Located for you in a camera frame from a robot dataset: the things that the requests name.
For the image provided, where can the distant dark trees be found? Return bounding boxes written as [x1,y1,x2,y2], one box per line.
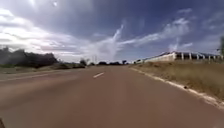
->
[79,58,128,67]

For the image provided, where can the long white building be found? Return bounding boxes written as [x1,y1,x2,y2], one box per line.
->
[133,50,224,64]

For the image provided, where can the dark row of trees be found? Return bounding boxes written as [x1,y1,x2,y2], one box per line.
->
[0,47,59,69]

